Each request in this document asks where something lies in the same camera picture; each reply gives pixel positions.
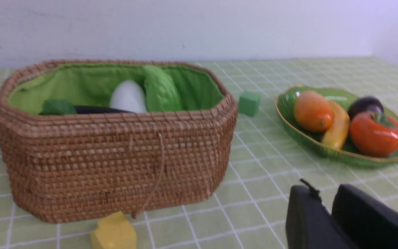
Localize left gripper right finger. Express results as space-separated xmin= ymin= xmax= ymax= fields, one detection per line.
xmin=332 ymin=184 xmax=398 ymax=249

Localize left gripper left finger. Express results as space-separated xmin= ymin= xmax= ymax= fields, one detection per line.
xmin=285 ymin=178 xmax=358 ymax=249

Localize orange persimmon green calyx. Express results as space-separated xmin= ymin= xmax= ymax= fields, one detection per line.
xmin=349 ymin=111 xmax=398 ymax=158

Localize yellow banana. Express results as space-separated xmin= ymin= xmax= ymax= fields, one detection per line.
xmin=321 ymin=100 xmax=350 ymax=150

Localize orange yellow mango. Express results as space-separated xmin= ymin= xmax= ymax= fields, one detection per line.
xmin=293 ymin=91 xmax=334 ymax=133

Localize purple mangosteen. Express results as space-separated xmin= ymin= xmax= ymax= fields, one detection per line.
xmin=347 ymin=96 xmax=385 ymax=121

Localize green bitter gourd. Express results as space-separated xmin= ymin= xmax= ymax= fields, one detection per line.
xmin=142 ymin=65 xmax=184 ymax=112

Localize purple eggplant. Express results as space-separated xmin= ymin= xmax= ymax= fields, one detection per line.
xmin=73 ymin=105 xmax=134 ymax=114

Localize orange carrot green leaves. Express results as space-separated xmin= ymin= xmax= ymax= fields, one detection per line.
xmin=39 ymin=99 xmax=77 ymax=116

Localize green checkered tablecloth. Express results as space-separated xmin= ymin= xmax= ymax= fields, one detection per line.
xmin=0 ymin=57 xmax=398 ymax=249

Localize green leaf-shaped glass plate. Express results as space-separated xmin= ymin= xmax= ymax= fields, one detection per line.
xmin=275 ymin=85 xmax=398 ymax=168

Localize green foam cube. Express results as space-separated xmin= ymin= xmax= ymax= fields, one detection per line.
xmin=238 ymin=91 xmax=261 ymax=117

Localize yellow foam block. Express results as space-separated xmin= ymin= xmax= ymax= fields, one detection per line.
xmin=91 ymin=211 xmax=137 ymax=249

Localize woven wicker basket green lining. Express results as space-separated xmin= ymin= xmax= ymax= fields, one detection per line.
xmin=0 ymin=59 xmax=238 ymax=223

